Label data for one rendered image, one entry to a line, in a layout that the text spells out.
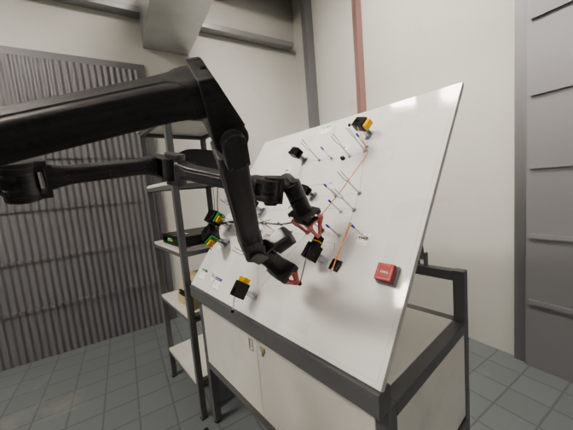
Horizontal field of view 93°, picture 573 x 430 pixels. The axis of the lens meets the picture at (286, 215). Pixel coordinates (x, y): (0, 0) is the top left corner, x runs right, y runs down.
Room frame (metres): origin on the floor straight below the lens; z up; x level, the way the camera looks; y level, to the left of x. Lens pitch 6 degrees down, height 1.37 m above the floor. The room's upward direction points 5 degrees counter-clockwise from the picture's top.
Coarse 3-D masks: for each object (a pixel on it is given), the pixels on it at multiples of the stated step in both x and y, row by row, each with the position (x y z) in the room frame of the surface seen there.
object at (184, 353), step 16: (160, 128) 1.87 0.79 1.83; (176, 128) 1.91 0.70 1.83; (192, 128) 1.95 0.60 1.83; (144, 144) 1.96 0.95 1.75; (144, 176) 1.96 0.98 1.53; (176, 192) 1.53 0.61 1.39; (208, 192) 2.24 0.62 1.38; (176, 208) 1.52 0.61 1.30; (208, 208) 2.25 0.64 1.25; (176, 224) 1.54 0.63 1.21; (160, 256) 1.96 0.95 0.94; (160, 272) 1.95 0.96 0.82; (160, 288) 1.94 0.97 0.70; (176, 304) 1.74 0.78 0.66; (192, 304) 1.54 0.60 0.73; (192, 320) 1.53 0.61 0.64; (192, 336) 1.52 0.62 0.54; (176, 352) 1.87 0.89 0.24; (192, 352) 1.54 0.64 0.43; (176, 368) 1.96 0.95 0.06; (192, 368) 1.68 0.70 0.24; (208, 384) 1.56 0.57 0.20
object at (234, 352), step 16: (208, 320) 1.43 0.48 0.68; (224, 320) 1.27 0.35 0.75; (208, 336) 1.45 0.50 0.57; (224, 336) 1.29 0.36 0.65; (240, 336) 1.16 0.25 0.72; (208, 352) 1.48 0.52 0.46; (224, 352) 1.31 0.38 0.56; (240, 352) 1.17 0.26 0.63; (256, 352) 1.07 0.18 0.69; (224, 368) 1.32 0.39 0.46; (240, 368) 1.19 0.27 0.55; (256, 368) 1.08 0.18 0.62; (240, 384) 1.20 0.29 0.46; (256, 384) 1.09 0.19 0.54; (256, 400) 1.10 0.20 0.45
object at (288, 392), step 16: (272, 352) 0.98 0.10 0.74; (272, 368) 0.99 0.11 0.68; (288, 368) 0.91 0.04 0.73; (272, 384) 1.00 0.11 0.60; (288, 384) 0.92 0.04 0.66; (304, 384) 0.85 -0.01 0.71; (320, 384) 0.79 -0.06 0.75; (272, 400) 1.00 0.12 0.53; (288, 400) 0.92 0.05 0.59; (304, 400) 0.85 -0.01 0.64; (320, 400) 0.80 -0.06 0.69; (336, 400) 0.74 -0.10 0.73; (272, 416) 1.01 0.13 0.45; (288, 416) 0.93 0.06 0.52; (304, 416) 0.86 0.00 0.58; (320, 416) 0.80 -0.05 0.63; (336, 416) 0.75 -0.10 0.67; (352, 416) 0.70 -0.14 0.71; (368, 416) 0.66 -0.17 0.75
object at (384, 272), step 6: (378, 264) 0.75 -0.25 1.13; (384, 264) 0.74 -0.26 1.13; (390, 264) 0.73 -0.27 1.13; (378, 270) 0.74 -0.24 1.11; (384, 270) 0.73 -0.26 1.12; (390, 270) 0.72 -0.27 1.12; (378, 276) 0.73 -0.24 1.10; (384, 276) 0.72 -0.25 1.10; (390, 276) 0.71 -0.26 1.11; (390, 282) 0.71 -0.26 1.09
